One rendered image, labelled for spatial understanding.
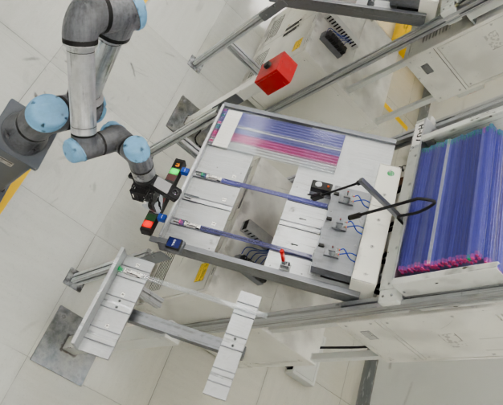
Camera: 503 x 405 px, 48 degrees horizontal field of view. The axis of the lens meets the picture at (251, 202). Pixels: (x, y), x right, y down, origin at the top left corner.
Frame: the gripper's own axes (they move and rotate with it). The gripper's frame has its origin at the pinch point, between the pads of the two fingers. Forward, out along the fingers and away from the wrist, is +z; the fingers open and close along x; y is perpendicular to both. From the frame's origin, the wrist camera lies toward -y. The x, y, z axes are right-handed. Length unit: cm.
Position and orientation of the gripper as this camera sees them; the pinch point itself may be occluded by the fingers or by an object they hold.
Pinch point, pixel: (160, 210)
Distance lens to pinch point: 200.3
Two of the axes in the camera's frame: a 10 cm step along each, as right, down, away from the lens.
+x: -3.1, 7.8, -5.4
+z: 0.3, 5.7, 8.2
